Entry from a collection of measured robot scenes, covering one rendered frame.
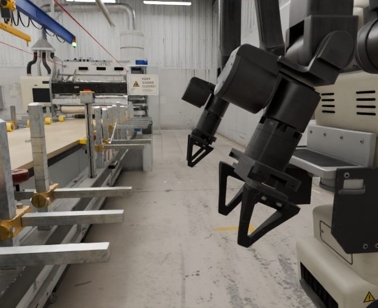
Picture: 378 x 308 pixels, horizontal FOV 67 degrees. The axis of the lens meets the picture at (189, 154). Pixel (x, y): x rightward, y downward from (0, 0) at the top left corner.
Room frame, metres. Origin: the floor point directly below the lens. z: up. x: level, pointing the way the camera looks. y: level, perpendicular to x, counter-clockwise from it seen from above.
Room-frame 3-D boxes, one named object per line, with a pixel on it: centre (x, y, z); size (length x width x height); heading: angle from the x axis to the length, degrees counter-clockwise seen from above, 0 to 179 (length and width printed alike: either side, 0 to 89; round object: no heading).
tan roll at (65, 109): (4.78, 1.45, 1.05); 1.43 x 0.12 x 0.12; 96
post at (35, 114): (1.00, 0.53, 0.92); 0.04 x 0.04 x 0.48; 6
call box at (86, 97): (1.73, 0.60, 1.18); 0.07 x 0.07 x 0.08; 6
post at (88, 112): (1.73, 0.60, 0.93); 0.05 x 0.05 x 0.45; 6
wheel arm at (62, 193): (1.04, 0.44, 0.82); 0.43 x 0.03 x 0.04; 96
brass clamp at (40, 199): (1.02, 0.53, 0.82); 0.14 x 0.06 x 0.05; 6
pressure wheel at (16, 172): (1.02, 0.64, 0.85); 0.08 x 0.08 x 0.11
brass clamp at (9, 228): (0.77, 0.50, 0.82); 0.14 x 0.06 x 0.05; 6
